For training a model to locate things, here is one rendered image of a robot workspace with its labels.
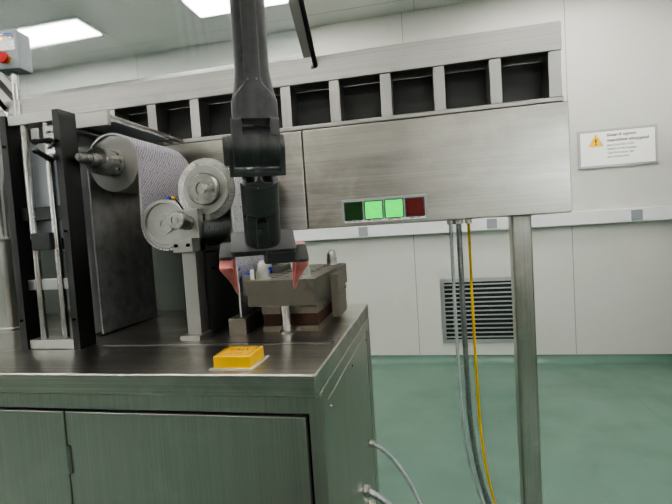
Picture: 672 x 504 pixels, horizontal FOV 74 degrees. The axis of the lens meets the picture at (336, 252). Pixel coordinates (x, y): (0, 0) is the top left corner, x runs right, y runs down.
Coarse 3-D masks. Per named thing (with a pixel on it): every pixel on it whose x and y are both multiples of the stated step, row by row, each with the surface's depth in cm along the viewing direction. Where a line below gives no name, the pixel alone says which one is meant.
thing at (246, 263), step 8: (232, 208) 105; (240, 208) 110; (232, 216) 105; (240, 216) 109; (232, 224) 106; (240, 224) 109; (248, 256) 113; (256, 256) 118; (240, 264) 108; (248, 264) 113; (256, 264) 118; (240, 272) 108; (248, 272) 112; (240, 280) 107
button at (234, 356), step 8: (224, 352) 81; (232, 352) 81; (240, 352) 80; (248, 352) 80; (256, 352) 81; (216, 360) 79; (224, 360) 79; (232, 360) 78; (240, 360) 78; (248, 360) 78; (256, 360) 81
